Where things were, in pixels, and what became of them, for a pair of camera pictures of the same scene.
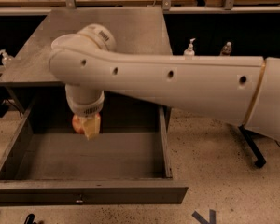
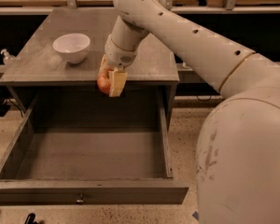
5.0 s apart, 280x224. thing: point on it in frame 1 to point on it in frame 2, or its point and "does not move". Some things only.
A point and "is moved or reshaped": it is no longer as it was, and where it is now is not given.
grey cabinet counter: [138, 29] does not move
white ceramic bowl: [69, 42] does not move
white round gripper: [88, 108] to [119, 56]
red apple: [78, 124] is moved or reshaped
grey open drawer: [128, 162] does not move
